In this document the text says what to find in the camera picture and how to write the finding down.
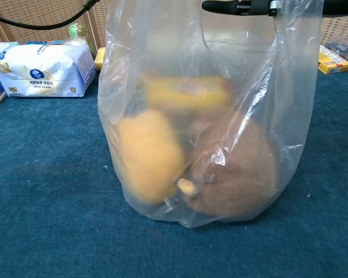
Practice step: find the dark purple pack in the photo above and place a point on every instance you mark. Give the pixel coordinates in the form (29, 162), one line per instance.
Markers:
(343, 49)

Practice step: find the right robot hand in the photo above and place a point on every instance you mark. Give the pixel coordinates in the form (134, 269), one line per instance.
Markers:
(229, 7)

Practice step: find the white blue tissue pack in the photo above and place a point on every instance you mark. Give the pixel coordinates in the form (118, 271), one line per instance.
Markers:
(40, 69)

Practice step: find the wicker folding screen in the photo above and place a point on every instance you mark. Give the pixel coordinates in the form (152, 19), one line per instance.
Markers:
(32, 14)

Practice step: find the yellow box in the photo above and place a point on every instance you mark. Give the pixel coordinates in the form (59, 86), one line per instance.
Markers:
(333, 65)

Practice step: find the yellow plush toy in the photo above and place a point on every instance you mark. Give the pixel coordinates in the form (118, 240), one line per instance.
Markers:
(150, 156)

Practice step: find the yellow snack packet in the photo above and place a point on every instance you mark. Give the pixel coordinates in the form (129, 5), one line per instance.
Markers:
(188, 92)

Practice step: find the clear plastic bag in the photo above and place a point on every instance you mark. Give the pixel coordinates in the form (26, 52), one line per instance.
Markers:
(249, 72)

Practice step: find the brown plush toy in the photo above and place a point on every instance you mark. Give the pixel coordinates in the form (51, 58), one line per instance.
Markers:
(237, 176)

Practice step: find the yellow sponge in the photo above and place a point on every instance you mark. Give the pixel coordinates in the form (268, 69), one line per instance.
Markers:
(101, 59)

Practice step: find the green round bottle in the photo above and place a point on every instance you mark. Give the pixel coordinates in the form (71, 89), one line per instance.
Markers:
(79, 32)

